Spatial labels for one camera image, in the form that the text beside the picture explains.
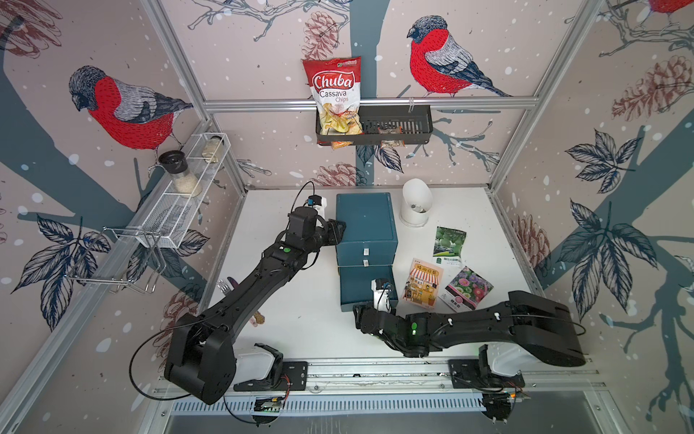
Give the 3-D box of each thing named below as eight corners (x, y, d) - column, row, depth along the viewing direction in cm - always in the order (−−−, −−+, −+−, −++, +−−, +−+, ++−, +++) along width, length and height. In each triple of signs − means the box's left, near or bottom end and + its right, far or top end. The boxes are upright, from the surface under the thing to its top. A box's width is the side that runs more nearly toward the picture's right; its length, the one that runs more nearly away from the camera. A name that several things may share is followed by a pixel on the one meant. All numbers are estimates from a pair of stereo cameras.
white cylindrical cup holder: (400, 228, 107) (406, 203, 95) (397, 204, 115) (402, 178, 103) (431, 228, 107) (440, 203, 95) (426, 204, 115) (434, 178, 103)
